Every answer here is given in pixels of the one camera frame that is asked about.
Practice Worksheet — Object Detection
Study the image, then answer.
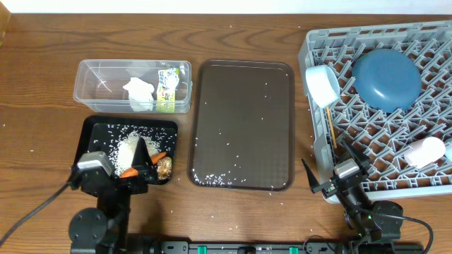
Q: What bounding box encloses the foil and yellow snack wrapper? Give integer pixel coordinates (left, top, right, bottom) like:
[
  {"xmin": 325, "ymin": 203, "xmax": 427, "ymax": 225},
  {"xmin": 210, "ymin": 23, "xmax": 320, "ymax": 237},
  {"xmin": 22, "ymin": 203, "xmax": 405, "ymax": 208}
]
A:
[{"xmin": 156, "ymin": 68, "xmax": 180, "ymax": 113}]

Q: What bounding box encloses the white tissue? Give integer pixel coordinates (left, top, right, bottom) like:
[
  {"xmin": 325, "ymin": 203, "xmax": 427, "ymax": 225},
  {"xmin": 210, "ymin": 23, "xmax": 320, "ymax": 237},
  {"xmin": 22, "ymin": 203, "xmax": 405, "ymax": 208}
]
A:
[{"xmin": 123, "ymin": 77, "xmax": 155, "ymax": 112}]

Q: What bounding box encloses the clear plastic bin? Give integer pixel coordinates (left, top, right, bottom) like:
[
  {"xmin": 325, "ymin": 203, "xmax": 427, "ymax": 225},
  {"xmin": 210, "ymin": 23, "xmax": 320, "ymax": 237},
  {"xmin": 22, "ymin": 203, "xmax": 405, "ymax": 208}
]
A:
[{"xmin": 73, "ymin": 59, "xmax": 193, "ymax": 114}]

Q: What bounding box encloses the blue plate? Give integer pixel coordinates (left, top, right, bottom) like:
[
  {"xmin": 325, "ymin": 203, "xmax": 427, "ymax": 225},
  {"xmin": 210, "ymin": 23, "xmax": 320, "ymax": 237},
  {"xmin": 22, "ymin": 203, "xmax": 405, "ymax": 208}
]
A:
[{"xmin": 352, "ymin": 49, "xmax": 422, "ymax": 113}]

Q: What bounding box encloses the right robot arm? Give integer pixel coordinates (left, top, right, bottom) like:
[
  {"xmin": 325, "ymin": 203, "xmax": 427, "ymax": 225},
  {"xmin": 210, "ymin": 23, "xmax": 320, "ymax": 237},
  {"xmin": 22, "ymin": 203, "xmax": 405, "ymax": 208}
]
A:
[{"xmin": 303, "ymin": 140, "xmax": 403, "ymax": 253}]

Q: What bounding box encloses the blue cup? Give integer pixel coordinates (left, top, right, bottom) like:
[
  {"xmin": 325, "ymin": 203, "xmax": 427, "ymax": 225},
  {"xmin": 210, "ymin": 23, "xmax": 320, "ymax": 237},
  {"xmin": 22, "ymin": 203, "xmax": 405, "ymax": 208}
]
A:
[{"xmin": 444, "ymin": 138, "xmax": 452, "ymax": 161}]

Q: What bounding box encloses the brown serving tray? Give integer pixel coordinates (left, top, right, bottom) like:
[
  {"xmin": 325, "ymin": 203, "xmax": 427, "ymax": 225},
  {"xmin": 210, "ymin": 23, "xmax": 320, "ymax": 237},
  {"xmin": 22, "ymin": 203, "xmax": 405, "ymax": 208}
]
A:
[{"xmin": 187, "ymin": 60, "xmax": 295, "ymax": 192}]

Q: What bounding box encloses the pink cup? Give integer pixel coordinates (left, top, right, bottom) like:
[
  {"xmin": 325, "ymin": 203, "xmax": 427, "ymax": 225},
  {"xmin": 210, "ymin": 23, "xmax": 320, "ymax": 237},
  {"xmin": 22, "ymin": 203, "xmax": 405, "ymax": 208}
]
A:
[{"xmin": 403, "ymin": 137, "xmax": 446, "ymax": 169}]

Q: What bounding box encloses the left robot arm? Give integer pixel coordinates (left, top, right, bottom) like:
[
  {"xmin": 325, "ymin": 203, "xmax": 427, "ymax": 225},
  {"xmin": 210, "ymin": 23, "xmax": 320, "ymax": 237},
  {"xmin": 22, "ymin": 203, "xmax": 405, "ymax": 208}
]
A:
[{"xmin": 69, "ymin": 138, "xmax": 157, "ymax": 253}]

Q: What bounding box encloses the light blue rice bowl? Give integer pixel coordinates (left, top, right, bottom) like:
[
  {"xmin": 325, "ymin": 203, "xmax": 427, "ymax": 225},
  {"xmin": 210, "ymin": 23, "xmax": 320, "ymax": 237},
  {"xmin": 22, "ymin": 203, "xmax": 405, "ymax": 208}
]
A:
[{"xmin": 305, "ymin": 65, "xmax": 340, "ymax": 109}]

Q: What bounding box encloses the black plastic tray bin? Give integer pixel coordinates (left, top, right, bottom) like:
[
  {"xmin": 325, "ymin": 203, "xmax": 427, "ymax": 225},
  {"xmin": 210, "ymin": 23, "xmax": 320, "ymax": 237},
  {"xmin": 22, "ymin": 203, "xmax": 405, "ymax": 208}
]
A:
[{"xmin": 71, "ymin": 116, "xmax": 177, "ymax": 185}]

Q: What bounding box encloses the wooden chopstick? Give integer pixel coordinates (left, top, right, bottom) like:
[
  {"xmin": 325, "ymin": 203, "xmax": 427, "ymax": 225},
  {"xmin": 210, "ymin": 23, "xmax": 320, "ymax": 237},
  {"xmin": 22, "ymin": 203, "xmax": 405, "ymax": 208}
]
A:
[{"xmin": 326, "ymin": 107, "xmax": 337, "ymax": 149}]

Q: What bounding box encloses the grey dishwasher rack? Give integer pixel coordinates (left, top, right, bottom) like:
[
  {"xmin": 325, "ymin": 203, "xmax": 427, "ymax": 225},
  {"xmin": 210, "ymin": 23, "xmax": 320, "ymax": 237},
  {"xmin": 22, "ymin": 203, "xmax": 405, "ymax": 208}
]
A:
[{"xmin": 298, "ymin": 20, "xmax": 451, "ymax": 200}]

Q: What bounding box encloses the white rice pile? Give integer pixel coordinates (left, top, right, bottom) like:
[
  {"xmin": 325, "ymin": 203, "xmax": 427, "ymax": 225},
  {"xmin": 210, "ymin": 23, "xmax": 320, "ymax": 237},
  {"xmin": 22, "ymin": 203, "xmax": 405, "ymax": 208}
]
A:
[{"xmin": 111, "ymin": 131, "xmax": 160, "ymax": 175}]

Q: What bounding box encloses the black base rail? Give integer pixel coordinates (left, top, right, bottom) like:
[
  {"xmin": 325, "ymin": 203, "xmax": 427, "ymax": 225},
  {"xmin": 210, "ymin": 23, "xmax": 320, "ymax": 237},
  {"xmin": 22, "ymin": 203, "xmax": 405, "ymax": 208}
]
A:
[{"xmin": 70, "ymin": 241, "xmax": 424, "ymax": 254}]

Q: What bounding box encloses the brown food scrap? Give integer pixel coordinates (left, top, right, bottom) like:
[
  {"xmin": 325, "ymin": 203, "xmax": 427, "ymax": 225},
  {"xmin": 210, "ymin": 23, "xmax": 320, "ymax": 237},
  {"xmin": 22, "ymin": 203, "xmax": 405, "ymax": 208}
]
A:
[{"xmin": 157, "ymin": 157, "xmax": 172, "ymax": 180}]

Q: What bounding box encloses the orange carrot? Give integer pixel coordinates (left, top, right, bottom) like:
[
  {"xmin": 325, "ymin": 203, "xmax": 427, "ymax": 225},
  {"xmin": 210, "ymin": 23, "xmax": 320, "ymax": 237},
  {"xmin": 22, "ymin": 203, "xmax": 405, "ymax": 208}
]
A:
[{"xmin": 120, "ymin": 152, "xmax": 167, "ymax": 179}]

